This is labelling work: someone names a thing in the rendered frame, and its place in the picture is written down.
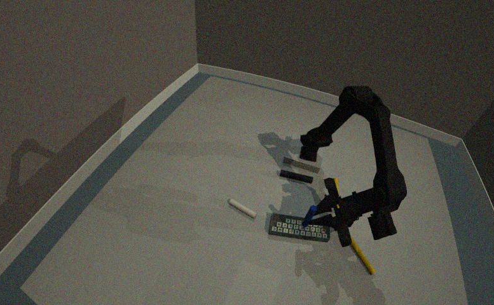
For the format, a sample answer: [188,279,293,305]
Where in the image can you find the blue stylus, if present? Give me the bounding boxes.
[302,205,317,229]

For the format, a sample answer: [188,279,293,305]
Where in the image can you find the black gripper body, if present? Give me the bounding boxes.
[324,178,366,247]

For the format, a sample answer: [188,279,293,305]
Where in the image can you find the dark grey cylinder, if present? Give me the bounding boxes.
[280,170,313,183]

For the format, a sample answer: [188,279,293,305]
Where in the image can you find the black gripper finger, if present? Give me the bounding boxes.
[314,195,332,215]
[308,213,337,231]

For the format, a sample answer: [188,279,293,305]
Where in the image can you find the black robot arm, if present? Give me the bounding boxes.
[299,86,407,240]

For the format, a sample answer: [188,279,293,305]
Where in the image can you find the grey keyboard with white letter keys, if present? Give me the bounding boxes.
[268,212,331,243]

